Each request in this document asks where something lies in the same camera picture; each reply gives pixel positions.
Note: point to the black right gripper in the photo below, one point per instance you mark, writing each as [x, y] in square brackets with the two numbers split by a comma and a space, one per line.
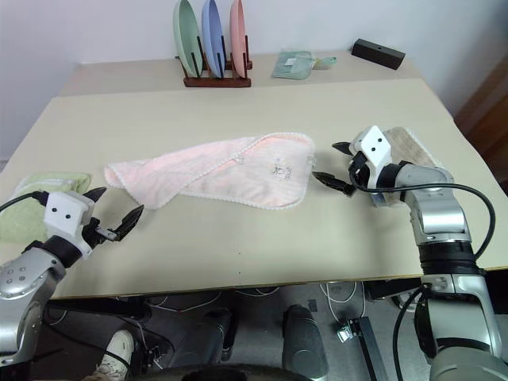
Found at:
[359, 163]

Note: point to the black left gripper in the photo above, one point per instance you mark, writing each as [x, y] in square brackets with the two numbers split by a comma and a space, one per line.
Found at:
[100, 234]

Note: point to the pink towel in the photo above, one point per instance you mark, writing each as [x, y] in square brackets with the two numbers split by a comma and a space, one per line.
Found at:
[222, 174]

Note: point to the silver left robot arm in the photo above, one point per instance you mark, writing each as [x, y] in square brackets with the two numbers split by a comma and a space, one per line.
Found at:
[24, 278]

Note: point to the blue cloth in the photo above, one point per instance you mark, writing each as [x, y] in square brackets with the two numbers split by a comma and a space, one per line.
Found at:
[379, 199]

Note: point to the folded beige towel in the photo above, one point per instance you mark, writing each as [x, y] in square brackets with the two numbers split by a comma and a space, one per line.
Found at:
[412, 147]

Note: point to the folded green towel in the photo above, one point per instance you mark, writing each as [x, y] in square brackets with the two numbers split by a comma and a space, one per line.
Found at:
[20, 222]

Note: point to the small pale green item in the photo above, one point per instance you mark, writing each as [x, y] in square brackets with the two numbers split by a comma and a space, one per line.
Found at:
[326, 62]

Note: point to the folded teal cloth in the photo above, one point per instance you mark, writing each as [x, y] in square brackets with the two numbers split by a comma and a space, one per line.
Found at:
[293, 64]

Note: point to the black rectangular box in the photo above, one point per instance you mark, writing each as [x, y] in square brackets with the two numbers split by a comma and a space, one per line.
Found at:
[377, 53]

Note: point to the white sneaker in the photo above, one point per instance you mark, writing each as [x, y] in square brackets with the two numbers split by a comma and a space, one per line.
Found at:
[117, 353]

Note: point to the dark wooden plate rack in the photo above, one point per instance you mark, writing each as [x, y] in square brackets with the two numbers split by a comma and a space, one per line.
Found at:
[216, 81]

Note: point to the brown wooden furniture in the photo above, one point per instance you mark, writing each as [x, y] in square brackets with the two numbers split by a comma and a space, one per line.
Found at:
[486, 115]

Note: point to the pink plate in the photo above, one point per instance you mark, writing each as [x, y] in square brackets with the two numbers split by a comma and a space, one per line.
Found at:
[238, 35]

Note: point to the dark rounded slim shape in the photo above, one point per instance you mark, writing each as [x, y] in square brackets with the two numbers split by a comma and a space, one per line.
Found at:
[220, 333]

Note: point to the dark rounded broad shape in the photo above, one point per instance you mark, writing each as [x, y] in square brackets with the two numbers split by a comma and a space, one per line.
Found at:
[303, 341]

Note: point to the blue plate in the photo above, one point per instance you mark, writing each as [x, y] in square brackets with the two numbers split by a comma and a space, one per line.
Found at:
[212, 35]

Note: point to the black metal table leg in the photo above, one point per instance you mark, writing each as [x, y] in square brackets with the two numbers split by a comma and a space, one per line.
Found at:
[367, 349]

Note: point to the green plate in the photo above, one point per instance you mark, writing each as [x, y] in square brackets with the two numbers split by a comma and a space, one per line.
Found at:
[184, 35]

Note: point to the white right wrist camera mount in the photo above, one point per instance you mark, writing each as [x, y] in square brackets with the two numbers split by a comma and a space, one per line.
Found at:
[375, 147]

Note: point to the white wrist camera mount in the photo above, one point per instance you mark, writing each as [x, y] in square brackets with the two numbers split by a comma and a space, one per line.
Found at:
[375, 147]
[65, 210]

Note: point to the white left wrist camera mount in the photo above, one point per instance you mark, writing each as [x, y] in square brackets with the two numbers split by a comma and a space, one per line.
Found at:
[65, 210]

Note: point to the black table frame bar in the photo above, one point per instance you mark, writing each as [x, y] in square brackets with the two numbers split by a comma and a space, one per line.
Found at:
[99, 309]

